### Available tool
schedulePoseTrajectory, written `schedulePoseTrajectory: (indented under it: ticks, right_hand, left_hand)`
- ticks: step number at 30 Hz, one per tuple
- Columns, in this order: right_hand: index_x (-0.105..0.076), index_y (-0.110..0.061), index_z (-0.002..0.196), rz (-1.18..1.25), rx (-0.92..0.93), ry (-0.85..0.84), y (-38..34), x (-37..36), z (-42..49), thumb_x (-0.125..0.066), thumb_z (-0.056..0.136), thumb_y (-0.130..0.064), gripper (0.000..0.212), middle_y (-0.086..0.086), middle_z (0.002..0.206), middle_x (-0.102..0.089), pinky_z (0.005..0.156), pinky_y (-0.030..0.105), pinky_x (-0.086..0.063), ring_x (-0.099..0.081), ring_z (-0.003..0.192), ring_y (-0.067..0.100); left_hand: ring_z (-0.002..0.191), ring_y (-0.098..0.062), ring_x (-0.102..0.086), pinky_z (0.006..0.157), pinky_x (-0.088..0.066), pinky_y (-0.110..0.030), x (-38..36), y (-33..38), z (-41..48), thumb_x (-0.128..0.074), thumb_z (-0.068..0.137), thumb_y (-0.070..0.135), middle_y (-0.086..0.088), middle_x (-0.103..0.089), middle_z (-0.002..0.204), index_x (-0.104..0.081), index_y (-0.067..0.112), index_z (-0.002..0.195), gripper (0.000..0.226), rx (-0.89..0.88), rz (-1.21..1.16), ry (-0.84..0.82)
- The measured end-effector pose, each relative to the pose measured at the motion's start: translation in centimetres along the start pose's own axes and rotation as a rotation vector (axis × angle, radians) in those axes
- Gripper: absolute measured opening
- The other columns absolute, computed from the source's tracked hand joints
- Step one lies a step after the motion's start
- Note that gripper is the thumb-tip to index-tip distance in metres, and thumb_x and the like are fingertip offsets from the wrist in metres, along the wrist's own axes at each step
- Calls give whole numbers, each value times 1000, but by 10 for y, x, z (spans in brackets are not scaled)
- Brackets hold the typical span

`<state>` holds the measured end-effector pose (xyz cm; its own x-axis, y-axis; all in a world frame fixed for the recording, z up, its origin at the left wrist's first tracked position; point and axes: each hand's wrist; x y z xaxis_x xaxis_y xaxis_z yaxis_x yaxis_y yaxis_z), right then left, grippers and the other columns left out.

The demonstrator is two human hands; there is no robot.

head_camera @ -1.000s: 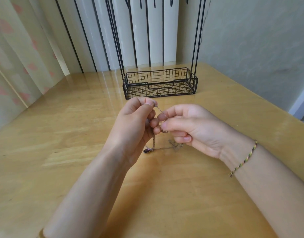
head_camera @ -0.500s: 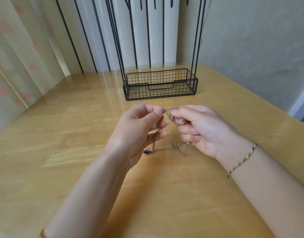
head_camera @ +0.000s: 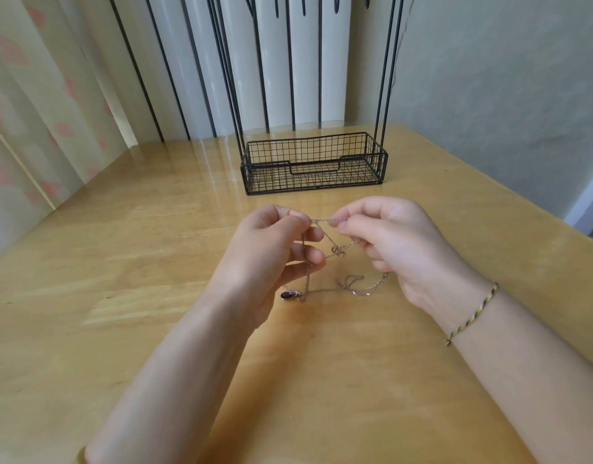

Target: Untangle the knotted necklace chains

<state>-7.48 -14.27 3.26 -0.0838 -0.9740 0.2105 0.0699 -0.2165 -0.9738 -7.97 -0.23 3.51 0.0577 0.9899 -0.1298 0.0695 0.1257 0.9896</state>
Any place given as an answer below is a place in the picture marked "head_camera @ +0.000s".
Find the person's right hand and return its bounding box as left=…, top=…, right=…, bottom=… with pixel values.
left=326, top=196, right=493, bottom=336

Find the person's left hand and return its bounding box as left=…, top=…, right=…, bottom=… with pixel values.
left=202, top=204, right=327, bottom=331

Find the chain necklace with pendant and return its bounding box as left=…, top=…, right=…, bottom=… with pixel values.
left=279, top=216, right=389, bottom=304

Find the black wire jewelry rack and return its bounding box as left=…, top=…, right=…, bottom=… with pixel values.
left=202, top=0, right=416, bottom=197

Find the person's left forearm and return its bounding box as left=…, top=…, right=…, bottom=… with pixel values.
left=76, top=293, right=254, bottom=464

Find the person's right forearm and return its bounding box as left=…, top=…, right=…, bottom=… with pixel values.
left=446, top=293, right=593, bottom=464

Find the white black-striped curtain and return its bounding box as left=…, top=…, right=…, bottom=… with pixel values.
left=73, top=0, right=356, bottom=147

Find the pink floral curtain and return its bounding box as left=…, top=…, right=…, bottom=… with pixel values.
left=0, top=0, right=138, bottom=260

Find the braided cord bracelet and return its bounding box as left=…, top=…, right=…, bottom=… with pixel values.
left=444, top=281, right=501, bottom=349

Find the white door frame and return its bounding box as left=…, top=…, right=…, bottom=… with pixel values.
left=566, top=162, right=593, bottom=235

